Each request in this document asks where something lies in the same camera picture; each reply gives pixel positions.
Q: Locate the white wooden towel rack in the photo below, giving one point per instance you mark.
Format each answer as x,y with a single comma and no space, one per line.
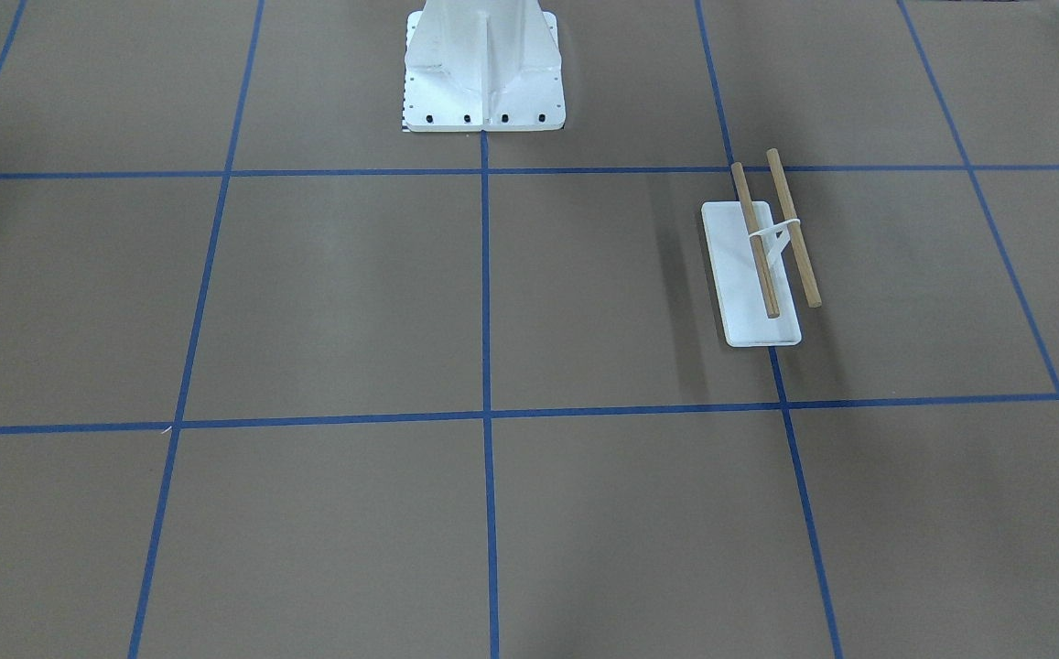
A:
746,252

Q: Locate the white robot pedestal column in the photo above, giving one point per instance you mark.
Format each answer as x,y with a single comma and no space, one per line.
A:
482,66

